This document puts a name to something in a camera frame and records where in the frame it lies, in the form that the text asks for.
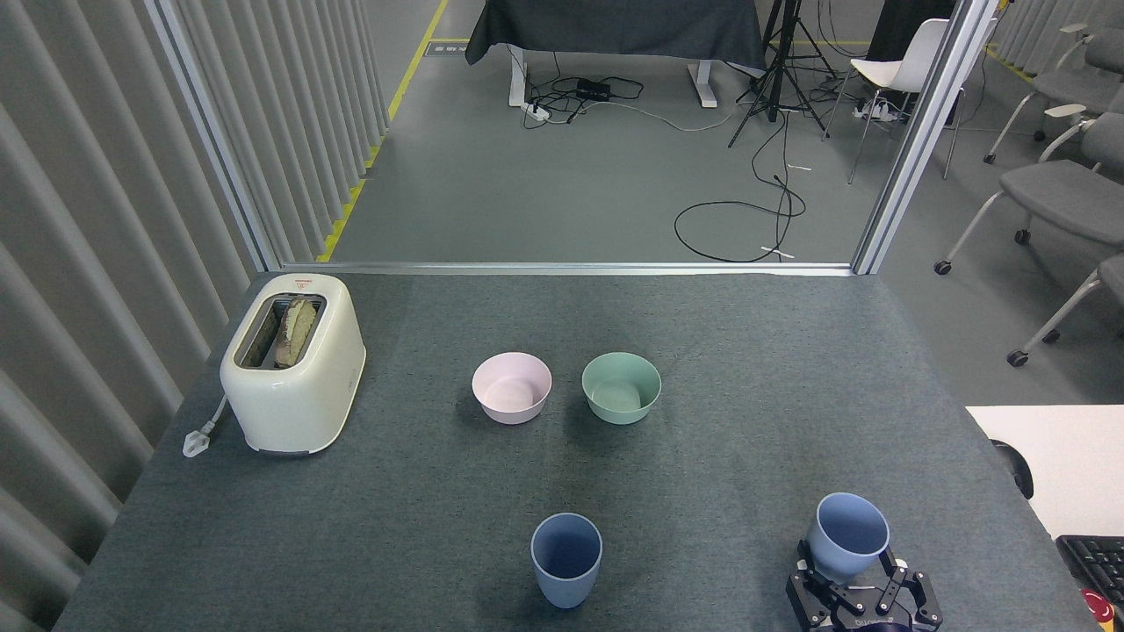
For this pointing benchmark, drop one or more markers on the blue plastic cup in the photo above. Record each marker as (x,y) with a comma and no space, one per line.
(843,553)
(566,579)

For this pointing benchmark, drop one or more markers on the silver aluminium post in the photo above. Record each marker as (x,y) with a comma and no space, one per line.
(215,140)
(922,140)

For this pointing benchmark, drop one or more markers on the pink bowl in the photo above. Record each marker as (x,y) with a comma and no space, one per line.
(509,411)

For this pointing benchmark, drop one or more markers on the black power strip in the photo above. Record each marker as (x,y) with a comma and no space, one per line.
(594,89)

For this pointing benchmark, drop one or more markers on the black rounded object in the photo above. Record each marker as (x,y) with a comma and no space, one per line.
(1019,470)

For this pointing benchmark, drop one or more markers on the dark grey table cloth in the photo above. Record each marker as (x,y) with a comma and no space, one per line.
(615,26)

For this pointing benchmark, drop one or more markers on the toasted bread slice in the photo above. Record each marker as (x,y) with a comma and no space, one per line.
(296,332)

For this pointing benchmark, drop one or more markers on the white side table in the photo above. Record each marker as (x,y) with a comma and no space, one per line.
(1071,456)

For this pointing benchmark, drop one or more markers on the white plastic chair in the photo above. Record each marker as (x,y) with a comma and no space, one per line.
(904,66)

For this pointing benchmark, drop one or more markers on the green bowl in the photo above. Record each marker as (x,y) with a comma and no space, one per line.
(620,412)

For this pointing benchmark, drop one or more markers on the silver aluminium rail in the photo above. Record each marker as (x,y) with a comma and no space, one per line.
(562,268)

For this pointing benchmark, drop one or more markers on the red round button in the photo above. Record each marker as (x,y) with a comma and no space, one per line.
(1098,607)

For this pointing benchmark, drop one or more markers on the black tripod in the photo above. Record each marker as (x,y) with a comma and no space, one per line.
(774,79)

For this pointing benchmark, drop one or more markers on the black keyboard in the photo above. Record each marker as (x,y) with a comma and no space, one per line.
(1098,562)

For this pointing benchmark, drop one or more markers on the cream white toaster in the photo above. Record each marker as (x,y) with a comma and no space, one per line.
(299,395)

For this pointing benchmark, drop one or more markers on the white table leg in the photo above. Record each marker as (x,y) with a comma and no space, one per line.
(702,86)
(518,79)

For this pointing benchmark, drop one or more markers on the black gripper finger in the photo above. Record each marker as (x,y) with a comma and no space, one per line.
(918,601)
(812,601)

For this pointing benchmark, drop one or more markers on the grey office chair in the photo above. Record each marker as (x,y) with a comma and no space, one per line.
(1071,86)
(1067,312)
(1062,189)

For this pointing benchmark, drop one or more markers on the white power strip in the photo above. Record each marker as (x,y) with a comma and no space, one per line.
(537,111)
(874,111)

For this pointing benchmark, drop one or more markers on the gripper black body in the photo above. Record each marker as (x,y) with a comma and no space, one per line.
(865,621)

